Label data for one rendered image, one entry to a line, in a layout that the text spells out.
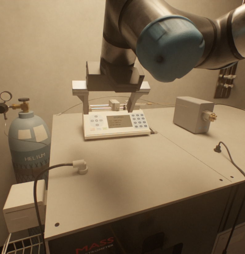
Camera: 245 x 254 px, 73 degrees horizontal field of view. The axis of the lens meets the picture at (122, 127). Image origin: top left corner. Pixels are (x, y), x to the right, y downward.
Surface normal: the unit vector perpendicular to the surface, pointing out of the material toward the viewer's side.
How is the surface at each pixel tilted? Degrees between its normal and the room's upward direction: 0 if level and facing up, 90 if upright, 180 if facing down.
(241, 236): 90
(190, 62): 125
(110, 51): 114
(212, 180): 0
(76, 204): 0
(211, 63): 138
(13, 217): 90
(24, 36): 90
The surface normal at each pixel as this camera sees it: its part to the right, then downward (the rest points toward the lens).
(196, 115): -0.94, 0.09
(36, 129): 0.74, -0.15
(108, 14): -0.85, 0.39
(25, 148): 0.21, 0.32
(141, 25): -0.67, -0.07
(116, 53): -0.28, 0.76
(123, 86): 0.20, 0.83
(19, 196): 0.04, -0.94
